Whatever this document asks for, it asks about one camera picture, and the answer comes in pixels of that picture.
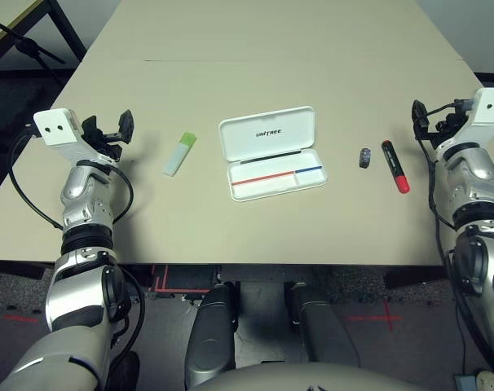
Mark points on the side table with black frame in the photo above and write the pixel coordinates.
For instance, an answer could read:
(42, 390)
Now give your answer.
(10, 16)

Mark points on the black tripod stand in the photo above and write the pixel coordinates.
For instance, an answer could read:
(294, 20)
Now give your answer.
(27, 45)

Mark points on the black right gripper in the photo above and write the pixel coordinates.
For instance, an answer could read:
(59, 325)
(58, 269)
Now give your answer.
(439, 138)

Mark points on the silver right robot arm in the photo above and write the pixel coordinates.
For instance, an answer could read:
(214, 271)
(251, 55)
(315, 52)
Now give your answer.
(475, 171)

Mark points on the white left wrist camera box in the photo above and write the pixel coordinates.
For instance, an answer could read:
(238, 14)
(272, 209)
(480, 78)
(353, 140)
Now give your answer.
(55, 128)

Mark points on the white Unitree pencil case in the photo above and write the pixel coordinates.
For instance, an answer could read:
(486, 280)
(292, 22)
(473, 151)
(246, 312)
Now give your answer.
(267, 132)

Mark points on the grey robot right leg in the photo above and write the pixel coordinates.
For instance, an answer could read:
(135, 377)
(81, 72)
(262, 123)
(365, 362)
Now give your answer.
(320, 326)

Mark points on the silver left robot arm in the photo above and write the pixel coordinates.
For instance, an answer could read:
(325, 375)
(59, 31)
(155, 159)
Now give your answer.
(84, 285)

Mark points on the green capped white highlighter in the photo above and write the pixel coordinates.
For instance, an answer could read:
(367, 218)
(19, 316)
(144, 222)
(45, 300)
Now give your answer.
(175, 159)

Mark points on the grey robot left leg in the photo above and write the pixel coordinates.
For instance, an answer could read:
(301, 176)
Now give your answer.
(210, 334)

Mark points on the grey robot torso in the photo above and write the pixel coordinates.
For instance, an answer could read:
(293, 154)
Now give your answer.
(312, 379)

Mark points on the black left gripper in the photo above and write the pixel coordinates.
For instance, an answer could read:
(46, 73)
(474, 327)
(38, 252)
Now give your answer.
(107, 146)

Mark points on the black marker with red cap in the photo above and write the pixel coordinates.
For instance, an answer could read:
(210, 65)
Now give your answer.
(393, 163)

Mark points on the grey robot leg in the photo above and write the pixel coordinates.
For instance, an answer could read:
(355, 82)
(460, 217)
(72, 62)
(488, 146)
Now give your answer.
(210, 334)
(320, 326)

